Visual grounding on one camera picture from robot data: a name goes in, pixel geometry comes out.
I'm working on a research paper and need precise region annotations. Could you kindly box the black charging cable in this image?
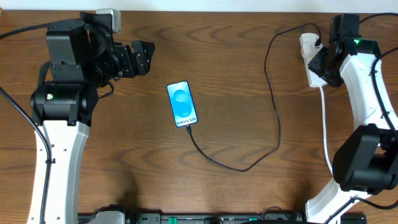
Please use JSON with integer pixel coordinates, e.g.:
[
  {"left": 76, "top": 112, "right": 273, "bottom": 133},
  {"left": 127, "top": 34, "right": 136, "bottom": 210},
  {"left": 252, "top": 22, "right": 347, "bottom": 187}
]
[{"left": 185, "top": 22, "right": 323, "bottom": 173}]

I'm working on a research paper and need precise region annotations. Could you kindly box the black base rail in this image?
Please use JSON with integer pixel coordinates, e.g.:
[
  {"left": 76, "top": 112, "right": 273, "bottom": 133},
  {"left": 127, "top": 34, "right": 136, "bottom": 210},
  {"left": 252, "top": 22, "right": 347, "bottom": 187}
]
[{"left": 77, "top": 212, "right": 368, "bottom": 224}]

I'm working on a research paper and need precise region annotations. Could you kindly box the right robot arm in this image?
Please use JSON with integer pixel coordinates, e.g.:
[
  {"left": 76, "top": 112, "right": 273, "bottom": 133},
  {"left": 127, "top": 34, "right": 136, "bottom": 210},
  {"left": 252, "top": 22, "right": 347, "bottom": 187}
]
[{"left": 300, "top": 14, "right": 397, "bottom": 223}]

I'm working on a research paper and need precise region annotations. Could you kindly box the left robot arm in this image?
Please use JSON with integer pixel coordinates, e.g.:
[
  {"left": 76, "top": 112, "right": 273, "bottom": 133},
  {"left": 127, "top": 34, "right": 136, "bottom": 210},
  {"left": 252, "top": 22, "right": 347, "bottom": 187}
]
[{"left": 28, "top": 9, "right": 155, "bottom": 223}]

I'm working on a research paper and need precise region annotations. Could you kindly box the white power strip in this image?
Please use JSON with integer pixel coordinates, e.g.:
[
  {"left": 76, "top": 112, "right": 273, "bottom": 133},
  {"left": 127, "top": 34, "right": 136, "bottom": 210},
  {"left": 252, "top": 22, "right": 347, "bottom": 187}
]
[{"left": 301, "top": 44, "right": 326, "bottom": 88}]

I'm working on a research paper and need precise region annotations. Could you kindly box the white charger plug adapter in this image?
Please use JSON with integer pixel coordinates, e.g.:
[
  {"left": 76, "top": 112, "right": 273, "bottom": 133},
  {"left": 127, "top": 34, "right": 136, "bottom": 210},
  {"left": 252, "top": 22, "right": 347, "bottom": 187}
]
[{"left": 300, "top": 33, "right": 323, "bottom": 58}]

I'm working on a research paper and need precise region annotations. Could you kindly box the blue Samsung smartphone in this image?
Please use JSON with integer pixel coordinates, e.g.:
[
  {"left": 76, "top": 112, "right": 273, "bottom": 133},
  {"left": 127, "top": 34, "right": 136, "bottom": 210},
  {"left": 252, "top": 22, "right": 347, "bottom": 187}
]
[{"left": 167, "top": 80, "right": 198, "bottom": 128}]

